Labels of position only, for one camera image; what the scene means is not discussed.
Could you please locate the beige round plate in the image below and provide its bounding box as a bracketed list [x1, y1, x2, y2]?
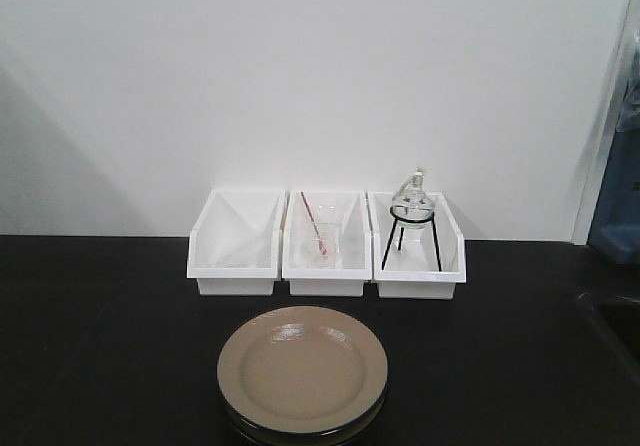
[222, 395, 386, 445]
[217, 306, 388, 424]

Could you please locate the red glass stirring rod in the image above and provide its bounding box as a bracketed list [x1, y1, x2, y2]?
[300, 191, 329, 258]

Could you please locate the clear glass beaker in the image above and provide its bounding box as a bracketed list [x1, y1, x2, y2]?
[303, 222, 341, 269]

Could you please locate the middle white plastic bin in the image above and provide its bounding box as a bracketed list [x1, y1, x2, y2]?
[282, 190, 373, 297]

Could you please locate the white plastic bin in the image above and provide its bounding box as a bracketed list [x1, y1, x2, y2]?
[282, 190, 373, 297]
[366, 191, 466, 300]
[186, 189, 286, 296]

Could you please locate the glass alcohol lamp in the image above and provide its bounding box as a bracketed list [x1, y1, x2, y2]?
[390, 168, 435, 230]

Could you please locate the left white plastic bin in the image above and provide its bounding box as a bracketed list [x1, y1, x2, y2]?
[186, 189, 286, 296]

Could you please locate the right white plastic bin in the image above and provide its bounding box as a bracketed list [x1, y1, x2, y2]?
[366, 191, 466, 300]

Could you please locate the grey pegboard drying rack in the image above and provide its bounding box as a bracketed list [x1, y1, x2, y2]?
[585, 130, 640, 267]

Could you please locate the black lab sink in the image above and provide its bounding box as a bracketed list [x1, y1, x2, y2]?
[576, 292, 639, 388]

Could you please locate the clear bag of pegs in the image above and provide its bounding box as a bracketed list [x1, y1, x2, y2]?
[616, 31, 639, 133]

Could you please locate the black wire tripod stand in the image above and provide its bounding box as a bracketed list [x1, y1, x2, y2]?
[381, 206, 443, 272]

